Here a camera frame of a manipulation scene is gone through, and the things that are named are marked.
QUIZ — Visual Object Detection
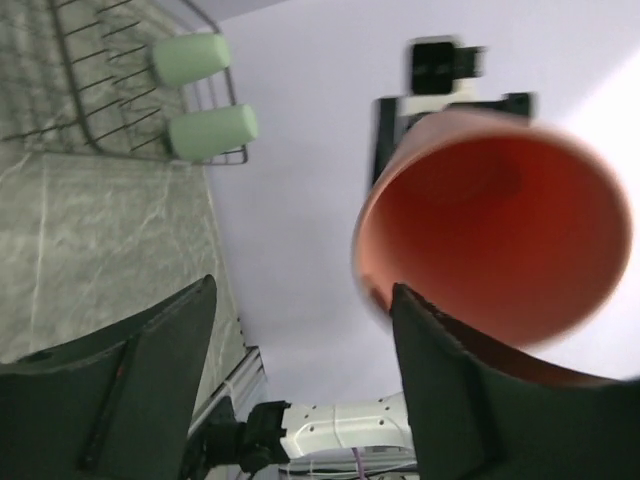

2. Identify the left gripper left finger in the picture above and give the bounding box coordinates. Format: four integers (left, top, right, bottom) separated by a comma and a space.
1, 275, 217, 479

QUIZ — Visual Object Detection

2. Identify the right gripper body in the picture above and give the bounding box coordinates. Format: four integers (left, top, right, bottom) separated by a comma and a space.
369, 92, 539, 191

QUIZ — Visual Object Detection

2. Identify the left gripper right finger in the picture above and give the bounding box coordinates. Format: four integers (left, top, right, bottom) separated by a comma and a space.
389, 284, 639, 479

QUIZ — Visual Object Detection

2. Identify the salmon pink plastic cup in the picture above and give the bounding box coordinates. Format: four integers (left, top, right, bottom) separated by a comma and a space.
352, 108, 633, 386

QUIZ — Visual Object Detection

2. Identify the tall green plastic cup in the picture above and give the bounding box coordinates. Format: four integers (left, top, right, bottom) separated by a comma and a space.
167, 104, 259, 161

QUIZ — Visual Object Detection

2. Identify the small light green cup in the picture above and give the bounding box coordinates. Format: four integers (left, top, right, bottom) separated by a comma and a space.
151, 32, 231, 87

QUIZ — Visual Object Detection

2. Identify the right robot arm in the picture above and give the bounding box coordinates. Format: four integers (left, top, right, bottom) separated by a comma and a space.
180, 92, 535, 479

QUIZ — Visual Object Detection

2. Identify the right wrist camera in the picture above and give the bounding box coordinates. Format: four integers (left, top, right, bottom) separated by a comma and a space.
402, 35, 487, 115

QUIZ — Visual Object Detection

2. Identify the aluminium mounting rail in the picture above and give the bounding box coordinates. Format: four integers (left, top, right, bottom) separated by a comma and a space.
189, 315, 266, 435

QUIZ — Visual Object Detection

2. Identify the black wire dish rack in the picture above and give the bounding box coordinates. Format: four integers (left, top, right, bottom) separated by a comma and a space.
1, 1, 237, 163

